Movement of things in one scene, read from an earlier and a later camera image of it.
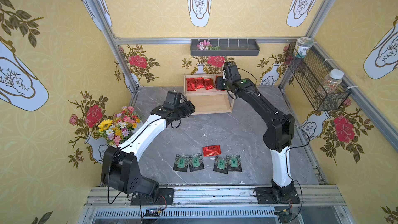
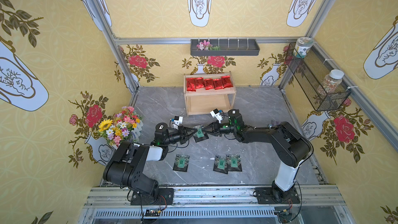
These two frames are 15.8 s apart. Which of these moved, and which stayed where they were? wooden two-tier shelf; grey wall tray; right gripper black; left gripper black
Moved: right gripper black; left gripper black
Stayed: grey wall tray; wooden two-tier shelf
